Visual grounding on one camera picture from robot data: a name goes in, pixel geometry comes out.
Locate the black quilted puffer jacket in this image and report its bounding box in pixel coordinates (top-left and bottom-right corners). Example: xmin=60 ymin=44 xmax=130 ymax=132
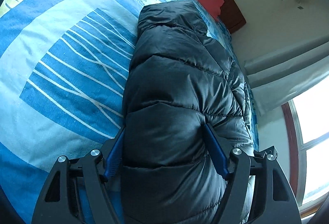
xmin=120 ymin=1 xmax=254 ymax=223

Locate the right window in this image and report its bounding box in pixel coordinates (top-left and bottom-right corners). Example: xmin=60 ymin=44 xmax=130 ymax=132
xmin=282 ymin=78 xmax=328 ymax=217

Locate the grey curtain right of bed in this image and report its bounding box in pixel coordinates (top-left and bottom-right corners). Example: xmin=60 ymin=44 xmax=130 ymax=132
xmin=244 ymin=35 xmax=328 ymax=115

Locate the blue patterned bed sheet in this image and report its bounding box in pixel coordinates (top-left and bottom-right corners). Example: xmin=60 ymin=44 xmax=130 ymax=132
xmin=0 ymin=0 xmax=259 ymax=224

